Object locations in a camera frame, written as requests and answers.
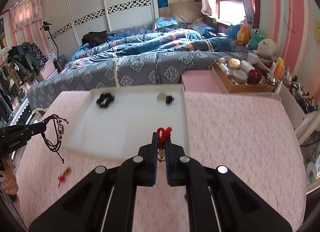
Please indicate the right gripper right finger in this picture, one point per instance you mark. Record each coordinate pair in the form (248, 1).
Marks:
(218, 200)

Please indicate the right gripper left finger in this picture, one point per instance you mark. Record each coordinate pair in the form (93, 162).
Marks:
(104, 200)

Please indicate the red knot gold pendant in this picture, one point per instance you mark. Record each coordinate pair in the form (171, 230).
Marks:
(162, 134)

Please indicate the white jewelry tray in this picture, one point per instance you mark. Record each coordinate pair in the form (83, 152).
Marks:
(118, 131)

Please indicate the left hand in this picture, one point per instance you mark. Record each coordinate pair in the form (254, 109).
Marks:
(10, 184)

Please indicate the red tassel wooden charm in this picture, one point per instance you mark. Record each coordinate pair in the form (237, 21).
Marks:
(62, 178)

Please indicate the pink floral tablecloth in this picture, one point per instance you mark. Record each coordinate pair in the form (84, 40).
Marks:
(252, 136)

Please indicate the clothes rack with clothes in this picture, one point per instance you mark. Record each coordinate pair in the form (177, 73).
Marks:
(23, 63)

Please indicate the black hair claw clip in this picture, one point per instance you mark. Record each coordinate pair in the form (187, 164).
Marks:
(105, 99)

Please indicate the phone tripod stand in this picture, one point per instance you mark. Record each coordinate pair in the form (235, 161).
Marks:
(59, 59)

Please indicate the white shelf with clutter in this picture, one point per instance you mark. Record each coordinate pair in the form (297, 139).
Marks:
(292, 99)

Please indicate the wooden cosmetics tray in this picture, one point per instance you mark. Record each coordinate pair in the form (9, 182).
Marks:
(228, 86)

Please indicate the black bag on bed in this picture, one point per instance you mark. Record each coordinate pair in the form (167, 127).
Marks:
(94, 38)

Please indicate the dark red round jar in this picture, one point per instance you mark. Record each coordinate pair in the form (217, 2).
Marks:
(254, 76)

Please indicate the pink box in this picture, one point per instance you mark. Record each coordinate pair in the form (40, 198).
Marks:
(201, 81)

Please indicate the orange bottle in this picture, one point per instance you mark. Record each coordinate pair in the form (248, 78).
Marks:
(279, 68)

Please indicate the white sliding wardrobe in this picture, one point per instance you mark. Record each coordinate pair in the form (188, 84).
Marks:
(72, 19)

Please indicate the white plush toy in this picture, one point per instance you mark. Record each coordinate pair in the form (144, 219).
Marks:
(266, 48)

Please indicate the bed with blue bedding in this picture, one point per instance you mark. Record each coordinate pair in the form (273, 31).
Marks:
(136, 57)

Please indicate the orange plush toy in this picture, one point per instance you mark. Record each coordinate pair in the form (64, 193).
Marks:
(243, 35)

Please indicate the green plush toy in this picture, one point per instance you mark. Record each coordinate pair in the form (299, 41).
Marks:
(256, 35)

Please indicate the blue plush toy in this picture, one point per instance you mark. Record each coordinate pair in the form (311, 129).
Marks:
(233, 30)

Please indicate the beige pillow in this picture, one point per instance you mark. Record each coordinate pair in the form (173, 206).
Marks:
(186, 12)

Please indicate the yellow wall sticker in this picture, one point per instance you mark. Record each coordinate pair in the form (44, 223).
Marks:
(317, 30)

